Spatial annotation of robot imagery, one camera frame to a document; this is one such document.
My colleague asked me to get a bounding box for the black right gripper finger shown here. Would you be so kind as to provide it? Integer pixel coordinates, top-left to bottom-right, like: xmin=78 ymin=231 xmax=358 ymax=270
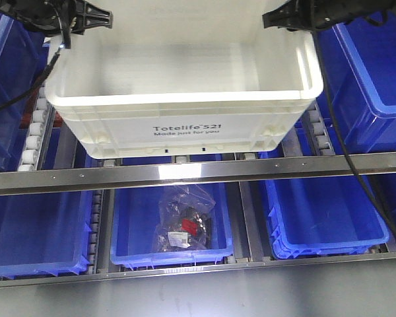
xmin=262 ymin=5 xmax=297 ymax=29

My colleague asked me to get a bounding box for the metal shelf rail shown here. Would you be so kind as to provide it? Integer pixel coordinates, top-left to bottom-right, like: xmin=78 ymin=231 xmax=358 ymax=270
xmin=0 ymin=151 xmax=396 ymax=197
xmin=0 ymin=252 xmax=396 ymax=289

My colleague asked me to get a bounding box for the blue bin upper left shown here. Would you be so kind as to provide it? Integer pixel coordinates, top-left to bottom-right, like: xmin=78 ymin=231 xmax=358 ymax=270
xmin=0 ymin=14 xmax=46 ymax=171

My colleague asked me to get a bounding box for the blue bin upper right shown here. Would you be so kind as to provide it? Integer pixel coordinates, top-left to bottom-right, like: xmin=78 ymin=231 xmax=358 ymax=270
xmin=318 ymin=13 xmax=396 ymax=153

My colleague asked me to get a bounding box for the lower metal shelf rail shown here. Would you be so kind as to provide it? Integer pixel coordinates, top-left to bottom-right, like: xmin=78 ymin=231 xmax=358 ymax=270
xmin=0 ymin=252 xmax=396 ymax=289

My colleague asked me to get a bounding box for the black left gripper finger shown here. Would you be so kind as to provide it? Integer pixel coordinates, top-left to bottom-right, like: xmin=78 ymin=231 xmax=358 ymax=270
xmin=84 ymin=2 xmax=113 ymax=29

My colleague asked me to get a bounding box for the blue bin lower middle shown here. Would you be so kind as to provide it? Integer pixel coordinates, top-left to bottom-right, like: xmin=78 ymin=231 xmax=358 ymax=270
xmin=110 ymin=183 xmax=234 ymax=270

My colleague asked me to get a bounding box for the white roller track left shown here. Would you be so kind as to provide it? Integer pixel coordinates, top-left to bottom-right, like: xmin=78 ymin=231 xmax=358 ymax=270
xmin=16 ymin=85 xmax=55 ymax=172

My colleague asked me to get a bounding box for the blue bin lower right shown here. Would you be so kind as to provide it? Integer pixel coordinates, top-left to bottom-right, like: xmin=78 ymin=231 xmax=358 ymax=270
xmin=259 ymin=176 xmax=390 ymax=260

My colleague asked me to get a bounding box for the blue bin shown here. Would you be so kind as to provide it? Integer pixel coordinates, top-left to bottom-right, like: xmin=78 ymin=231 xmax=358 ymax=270
xmin=110 ymin=183 xmax=234 ymax=270
xmin=0 ymin=14 xmax=46 ymax=171
xmin=318 ymin=13 xmax=396 ymax=153
xmin=0 ymin=192 xmax=92 ymax=279
xmin=259 ymin=176 xmax=390 ymax=260

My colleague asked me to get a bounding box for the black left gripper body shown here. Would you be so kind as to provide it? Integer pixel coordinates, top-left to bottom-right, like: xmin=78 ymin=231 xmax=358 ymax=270
xmin=0 ymin=1 xmax=87 ymax=35

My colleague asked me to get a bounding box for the black right cable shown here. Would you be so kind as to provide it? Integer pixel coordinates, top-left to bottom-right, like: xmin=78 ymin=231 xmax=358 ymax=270
xmin=312 ymin=19 xmax=396 ymax=252

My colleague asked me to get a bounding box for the blue bin lower left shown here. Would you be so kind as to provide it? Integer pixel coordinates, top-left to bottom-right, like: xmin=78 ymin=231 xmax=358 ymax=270
xmin=0 ymin=192 xmax=92 ymax=279

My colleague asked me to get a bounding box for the white plastic tote crate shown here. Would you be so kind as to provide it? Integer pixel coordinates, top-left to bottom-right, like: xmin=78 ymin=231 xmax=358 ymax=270
xmin=45 ymin=1 xmax=323 ymax=159

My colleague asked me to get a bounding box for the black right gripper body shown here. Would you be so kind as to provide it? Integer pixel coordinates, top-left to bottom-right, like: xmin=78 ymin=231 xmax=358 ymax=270
xmin=286 ymin=0 xmax=391 ymax=31

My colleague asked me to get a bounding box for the black cable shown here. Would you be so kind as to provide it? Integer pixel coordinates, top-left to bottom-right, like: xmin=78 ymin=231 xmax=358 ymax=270
xmin=312 ymin=19 xmax=396 ymax=252
xmin=0 ymin=19 xmax=72 ymax=116

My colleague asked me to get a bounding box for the plastic bag with parts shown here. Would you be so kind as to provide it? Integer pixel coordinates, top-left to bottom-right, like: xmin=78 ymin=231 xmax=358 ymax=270
xmin=152 ymin=185 xmax=216 ymax=253

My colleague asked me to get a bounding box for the upper metal shelf rail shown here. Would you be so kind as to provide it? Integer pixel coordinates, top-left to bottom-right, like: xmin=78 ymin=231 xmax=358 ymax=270
xmin=0 ymin=151 xmax=396 ymax=197

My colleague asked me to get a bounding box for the black left cable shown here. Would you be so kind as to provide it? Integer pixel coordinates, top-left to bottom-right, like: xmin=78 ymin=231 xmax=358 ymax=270
xmin=0 ymin=19 xmax=72 ymax=116

